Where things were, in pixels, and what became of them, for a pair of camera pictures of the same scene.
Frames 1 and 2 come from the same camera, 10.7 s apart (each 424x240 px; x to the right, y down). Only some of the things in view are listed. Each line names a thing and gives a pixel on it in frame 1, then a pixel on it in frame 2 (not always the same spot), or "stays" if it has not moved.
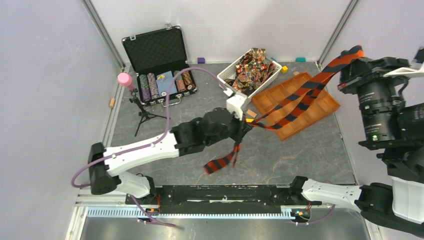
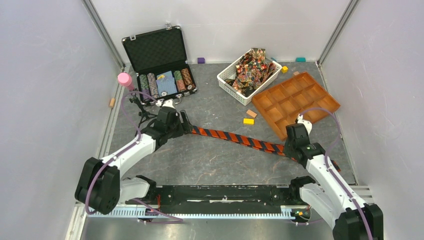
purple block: (201, 60) stays
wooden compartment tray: (324, 105) stays
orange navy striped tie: (279, 118) → (276, 149)
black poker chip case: (159, 60) stays
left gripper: (242, 127) → (187, 127)
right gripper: (370, 69) → (287, 152)
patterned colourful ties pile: (252, 71) stays
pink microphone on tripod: (125, 79) stays
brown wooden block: (251, 113) stays
